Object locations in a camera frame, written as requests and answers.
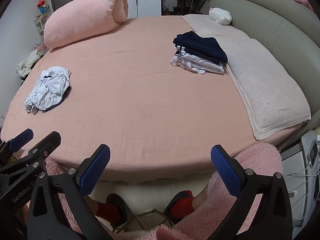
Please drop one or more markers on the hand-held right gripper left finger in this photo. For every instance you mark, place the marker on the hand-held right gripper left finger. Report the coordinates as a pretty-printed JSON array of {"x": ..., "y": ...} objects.
[{"x": 96, "y": 170}]

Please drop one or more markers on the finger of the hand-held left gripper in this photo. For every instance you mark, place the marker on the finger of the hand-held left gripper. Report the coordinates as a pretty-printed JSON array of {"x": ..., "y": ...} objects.
[
  {"x": 47, "y": 145},
  {"x": 21, "y": 139}
]

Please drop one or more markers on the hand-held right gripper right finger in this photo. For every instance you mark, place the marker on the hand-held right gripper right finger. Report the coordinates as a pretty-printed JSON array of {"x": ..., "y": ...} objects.
[{"x": 225, "y": 172}]

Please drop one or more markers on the white shirt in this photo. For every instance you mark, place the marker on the white shirt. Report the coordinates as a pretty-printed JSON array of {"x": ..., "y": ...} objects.
[{"x": 56, "y": 81}]

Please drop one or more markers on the pile of clothes on floor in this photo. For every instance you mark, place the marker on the pile of clothes on floor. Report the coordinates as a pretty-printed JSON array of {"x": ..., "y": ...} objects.
[{"x": 28, "y": 63}]

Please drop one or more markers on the stack of folded clothes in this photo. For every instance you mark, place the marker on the stack of folded clothes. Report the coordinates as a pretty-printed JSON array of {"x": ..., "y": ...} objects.
[{"x": 202, "y": 45}]

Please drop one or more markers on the person's right hand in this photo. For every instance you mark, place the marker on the person's right hand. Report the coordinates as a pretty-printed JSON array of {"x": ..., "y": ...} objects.
[{"x": 165, "y": 235}]

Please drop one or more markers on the pink fuzzy robe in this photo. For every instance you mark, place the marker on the pink fuzzy robe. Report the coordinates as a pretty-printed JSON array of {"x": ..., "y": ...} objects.
[{"x": 257, "y": 160}]

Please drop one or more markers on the red sock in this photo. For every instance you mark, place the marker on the red sock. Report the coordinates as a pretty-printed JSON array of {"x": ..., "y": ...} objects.
[
  {"x": 107, "y": 208},
  {"x": 182, "y": 202}
]

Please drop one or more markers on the black slipper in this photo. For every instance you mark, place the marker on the black slipper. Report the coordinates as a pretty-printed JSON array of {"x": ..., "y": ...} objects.
[
  {"x": 170, "y": 211},
  {"x": 123, "y": 207}
]

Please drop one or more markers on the white bedside cabinet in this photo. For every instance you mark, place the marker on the white bedside cabinet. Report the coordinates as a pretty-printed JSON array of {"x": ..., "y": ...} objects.
[{"x": 292, "y": 170}]

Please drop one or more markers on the round pink bed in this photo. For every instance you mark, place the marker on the round pink bed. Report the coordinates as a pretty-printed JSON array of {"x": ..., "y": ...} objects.
[{"x": 140, "y": 92}]

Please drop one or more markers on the white shelf rack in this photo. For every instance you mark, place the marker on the white shelf rack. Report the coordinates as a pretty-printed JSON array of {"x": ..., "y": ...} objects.
[{"x": 40, "y": 26}]

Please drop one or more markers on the rolled pink duvet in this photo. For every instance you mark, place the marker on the rolled pink duvet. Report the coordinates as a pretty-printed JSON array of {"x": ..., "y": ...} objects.
[{"x": 82, "y": 17}]

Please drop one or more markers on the red and blue toy figure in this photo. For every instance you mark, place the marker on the red and blue toy figure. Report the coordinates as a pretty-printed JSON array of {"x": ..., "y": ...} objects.
[{"x": 43, "y": 5}]

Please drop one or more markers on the grey-green padded headboard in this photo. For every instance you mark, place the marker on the grey-green padded headboard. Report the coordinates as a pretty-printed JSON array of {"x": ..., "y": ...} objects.
[{"x": 275, "y": 25}]

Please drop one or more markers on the white plush toy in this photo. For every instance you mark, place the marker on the white plush toy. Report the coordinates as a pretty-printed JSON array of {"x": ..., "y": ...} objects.
[{"x": 221, "y": 16}]

